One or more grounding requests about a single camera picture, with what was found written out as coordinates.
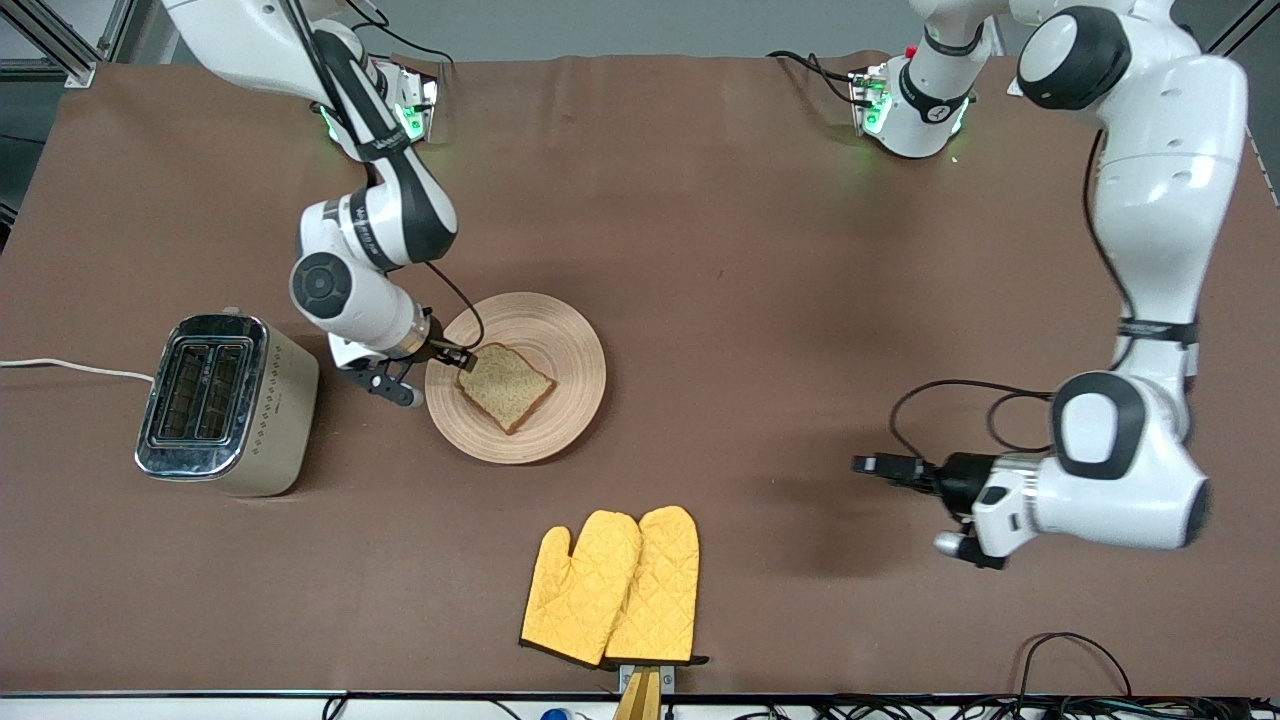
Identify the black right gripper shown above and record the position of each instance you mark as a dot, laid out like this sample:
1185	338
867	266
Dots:
445	350

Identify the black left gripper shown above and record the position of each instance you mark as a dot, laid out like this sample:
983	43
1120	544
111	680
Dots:
960	476

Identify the brown bread slice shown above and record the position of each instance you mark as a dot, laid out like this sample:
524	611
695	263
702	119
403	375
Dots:
505	390

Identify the round wooden plate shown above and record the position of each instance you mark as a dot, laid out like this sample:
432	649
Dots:
560	340

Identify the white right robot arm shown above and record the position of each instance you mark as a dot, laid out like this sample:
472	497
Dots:
380	230

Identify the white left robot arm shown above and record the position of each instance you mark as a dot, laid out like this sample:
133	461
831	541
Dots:
1160	200

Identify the chrome two-slot toaster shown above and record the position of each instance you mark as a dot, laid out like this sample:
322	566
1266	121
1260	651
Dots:
280	400

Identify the yellow quilted oven mitt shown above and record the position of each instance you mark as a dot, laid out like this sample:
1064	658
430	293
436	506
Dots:
660	580
575	600

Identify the grey metal bracket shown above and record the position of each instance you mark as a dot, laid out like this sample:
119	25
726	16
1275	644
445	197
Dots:
668	678

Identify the aluminium frame profile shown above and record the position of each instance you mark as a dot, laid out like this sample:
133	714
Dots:
60	45

